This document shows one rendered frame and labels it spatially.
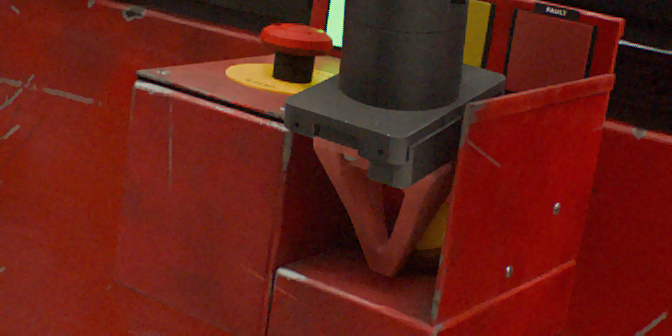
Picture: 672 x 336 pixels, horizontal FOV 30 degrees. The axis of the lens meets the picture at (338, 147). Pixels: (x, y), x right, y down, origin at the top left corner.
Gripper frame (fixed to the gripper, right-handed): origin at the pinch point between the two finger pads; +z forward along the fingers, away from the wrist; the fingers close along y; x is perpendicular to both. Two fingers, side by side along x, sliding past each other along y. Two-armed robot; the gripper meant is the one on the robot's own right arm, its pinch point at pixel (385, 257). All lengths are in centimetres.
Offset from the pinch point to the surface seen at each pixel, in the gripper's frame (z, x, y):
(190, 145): -4.1, 10.2, -3.0
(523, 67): -6.8, -0.6, 12.5
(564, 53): -8.2, -2.8, 12.7
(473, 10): -9.1, 3.1, 13.1
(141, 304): 21.1, 29.7, 14.8
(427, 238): -0.6, -1.1, 2.2
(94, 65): 4.1, 36.8, 17.6
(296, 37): -8.7, 8.4, 3.4
